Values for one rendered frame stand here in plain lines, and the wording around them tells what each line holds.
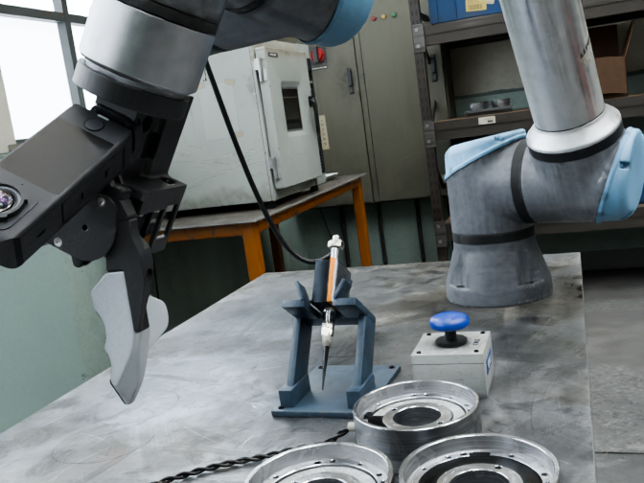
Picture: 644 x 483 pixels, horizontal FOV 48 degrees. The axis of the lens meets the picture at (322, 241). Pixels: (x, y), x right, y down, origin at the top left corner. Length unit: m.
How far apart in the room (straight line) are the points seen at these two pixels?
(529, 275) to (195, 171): 2.04
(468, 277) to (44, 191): 0.71
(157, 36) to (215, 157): 2.43
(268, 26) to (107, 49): 0.13
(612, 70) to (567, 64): 3.07
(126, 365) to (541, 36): 0.60
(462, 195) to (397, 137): 3.36
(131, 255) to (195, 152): 2.45
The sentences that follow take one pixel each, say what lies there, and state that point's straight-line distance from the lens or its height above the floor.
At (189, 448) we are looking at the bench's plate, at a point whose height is 0.80.
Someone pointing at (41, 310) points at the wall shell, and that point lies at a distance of 2.65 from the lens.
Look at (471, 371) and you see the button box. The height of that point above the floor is 0.83.
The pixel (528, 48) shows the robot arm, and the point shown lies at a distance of 0.89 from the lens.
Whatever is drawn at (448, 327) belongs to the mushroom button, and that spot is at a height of 0.87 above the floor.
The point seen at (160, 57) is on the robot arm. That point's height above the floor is 1.13.
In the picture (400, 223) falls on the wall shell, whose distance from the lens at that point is 4.67.
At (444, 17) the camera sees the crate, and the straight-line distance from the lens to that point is 4.06.
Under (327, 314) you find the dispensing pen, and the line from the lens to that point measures 0.75.
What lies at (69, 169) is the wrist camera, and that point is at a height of 1.07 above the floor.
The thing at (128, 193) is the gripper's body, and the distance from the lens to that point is 0.47.
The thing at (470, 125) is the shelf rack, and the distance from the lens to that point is 3.93.
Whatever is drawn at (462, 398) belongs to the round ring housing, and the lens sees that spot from 0.65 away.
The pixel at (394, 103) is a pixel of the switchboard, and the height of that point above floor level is 1.13.
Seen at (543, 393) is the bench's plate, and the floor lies 0.80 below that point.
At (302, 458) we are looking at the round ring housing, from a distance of 0.57.
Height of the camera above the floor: 1.08
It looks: 9 degrees down
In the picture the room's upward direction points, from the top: 8 degrees counter-clockwise
